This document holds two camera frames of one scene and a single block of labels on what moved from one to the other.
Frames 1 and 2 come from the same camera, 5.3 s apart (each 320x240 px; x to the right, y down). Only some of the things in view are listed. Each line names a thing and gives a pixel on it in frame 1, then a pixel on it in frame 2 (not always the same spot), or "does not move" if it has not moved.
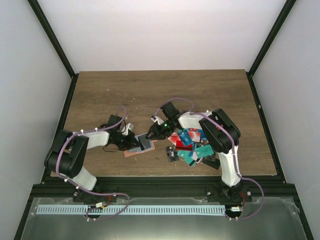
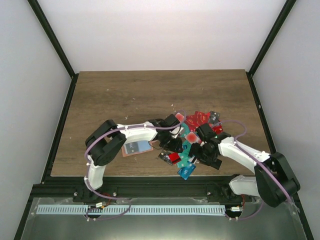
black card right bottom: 211,161 does not move
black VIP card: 172,153 → 165,156
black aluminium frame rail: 209,189 does not move
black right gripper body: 164,130 → 206,157
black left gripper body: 123,142 → 168,144
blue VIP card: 186,138 → 185,172
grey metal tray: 282,222 does not move
